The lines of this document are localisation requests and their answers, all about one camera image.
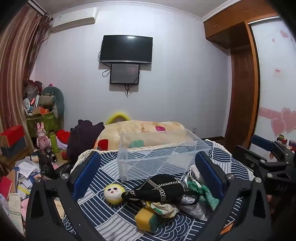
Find wooden door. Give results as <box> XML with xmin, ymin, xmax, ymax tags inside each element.
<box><xmin>225</xmin><ymin>44</ymin><xmax>260</xmax><ymax>149</ymax></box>

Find pink heart stickers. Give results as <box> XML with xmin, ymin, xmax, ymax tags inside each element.
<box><xmin>271</xmin><ymin>107</ymin><xmax>296</xmax><ymax>137</ymax></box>

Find wooden wardrobe frame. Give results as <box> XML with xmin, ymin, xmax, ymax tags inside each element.
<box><xmin>203</xmin><ymin>8</ymin><xmax>281</xmax><ymax>50</ymax></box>

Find dark purple cloth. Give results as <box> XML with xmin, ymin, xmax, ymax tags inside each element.
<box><xmin>67</xmin><ymin>120</ymin><xmax>105</xmax><ymax>163</ymax></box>

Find clear plastic storage bin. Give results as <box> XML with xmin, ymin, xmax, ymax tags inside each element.
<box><xmin>117</xmin><ymin>128</ymin><xmax>212</xmax><ymax>182</ymax></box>

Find white air conditioner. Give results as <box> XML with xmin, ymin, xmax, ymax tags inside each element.
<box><xmin>51</xmin><ymin>16</ymin><xmax>96</xmax><ymax>33</ymax></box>

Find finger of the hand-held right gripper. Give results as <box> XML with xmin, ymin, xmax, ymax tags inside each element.
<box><xmin>250</xmin><ymin>134</ymin><xmax>281</xmax><ymax>154</ymax></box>
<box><xmin>233</xmin><ymin>145</ymin><xmax>278</xmax><ymax>179</ymax></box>

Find black wall television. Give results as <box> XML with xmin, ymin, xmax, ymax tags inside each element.
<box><xmin>99</xmin><ymin>35</ymin><xmax>153</xmax><ymax>65</ymax></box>

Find silver glitter pouch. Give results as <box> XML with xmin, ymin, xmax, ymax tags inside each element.
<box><xmin>179</xmin><ymin>194</ymin><xmax>208</xmax><ymax>219</ymax></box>

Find yellow and green sponge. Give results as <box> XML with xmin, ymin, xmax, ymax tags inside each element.
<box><xmin>135</xmin><ymin>207</ymin><xmax>164</xmax><ymax>233</ymax></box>

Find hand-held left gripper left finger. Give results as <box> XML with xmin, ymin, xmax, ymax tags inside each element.
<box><xmin>25</xmin><ymin>151</ymin><xmax>105</xmax><ymax>241</ymax></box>

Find red cloth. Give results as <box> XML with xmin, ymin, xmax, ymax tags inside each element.
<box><xmin>57</xmin><ymin>130</ymin><xmax>71</xmax><ymax>143</ymax></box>

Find black chain handbag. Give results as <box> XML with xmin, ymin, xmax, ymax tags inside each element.
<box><xmin>104</xmin><ymin>174</ymin><xmax>188</xmax><ymax>205</ymax></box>

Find small black wall monitor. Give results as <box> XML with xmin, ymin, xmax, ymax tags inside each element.
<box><xmin>110</xmin><ymin>63</ymin><xmax>141</xmax><ymax>85</ymax></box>

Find small white tube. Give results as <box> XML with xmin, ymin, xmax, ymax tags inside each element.
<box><xmin>190</xmin><ymin>165</ymin><xmax>203</xmax><ymax>180</ymax></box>

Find green storage box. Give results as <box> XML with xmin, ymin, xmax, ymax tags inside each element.
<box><xmin>26</xmin><ymin>111</ymin><xmax>59</xmax><ymax>133</ymax></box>

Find black flashlight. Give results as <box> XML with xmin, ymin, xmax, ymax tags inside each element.
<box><xmin>44</xmin><ymin>146</ymin><xmax>58</xmax><ymax>163</ymax></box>

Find green bottle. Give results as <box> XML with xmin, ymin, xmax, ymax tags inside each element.
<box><xmin>49</xmin><ymin>132</ymin><xmax>60</xmax><ymax>153</ymax></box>

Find white sliding wardrobe door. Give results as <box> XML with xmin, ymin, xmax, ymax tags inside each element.
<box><xmin>251</xmin><ymin>16</ymin><xmax>296</xmax><ymax>149</ymax></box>

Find patterned fabric scrunchie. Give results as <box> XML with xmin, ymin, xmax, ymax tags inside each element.
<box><xmin>144</xmin><ymin>201</ymin><xmax>180</xmax><ymax>219</ymax></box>

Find blue wave-patterned bedspread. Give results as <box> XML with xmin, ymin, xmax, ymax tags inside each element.
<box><xmin>71</xmin><ymin>138</ymin><xmax>255</xmax><ymax>241</ymax></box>

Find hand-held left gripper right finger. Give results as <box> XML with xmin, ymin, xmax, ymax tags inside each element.
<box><xmin>195</xmin><ymin>151</ymin><xmax>272</xmax><ymax>241</ymax></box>

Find pink bunny figure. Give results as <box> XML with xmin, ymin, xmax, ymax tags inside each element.
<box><xmin>36</xmin><ymin>122</ymin><xmax>51</xmax><ymax>149</ymax></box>

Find red box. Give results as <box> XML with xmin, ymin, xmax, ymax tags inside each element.
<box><xmin>0</xmin><ymin>126</ymin><xmax>25</xmax><ymax>148</ymax></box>

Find green knitted cloth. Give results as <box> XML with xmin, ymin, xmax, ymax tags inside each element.
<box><xmin>187</xmin><ymin>180</ymin><xmax>220</xmax><ymax>211</ymax></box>

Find beige patchwork quilt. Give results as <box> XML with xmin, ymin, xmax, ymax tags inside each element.
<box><xmin>94</xmin><ymin>120</ymin><xmax>197</xmax><ymax>154</ymax></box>

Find metal key rings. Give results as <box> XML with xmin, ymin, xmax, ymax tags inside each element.
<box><xmin>184</xmin><ymin>171</ymin><xmax>200</xmax><ymax>186</ymax></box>

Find pile of papers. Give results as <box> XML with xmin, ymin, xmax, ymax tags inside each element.
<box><xmin>0</xmin><ymin>158</ymin><xmax>47</xmax><ymax>233</ymax></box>

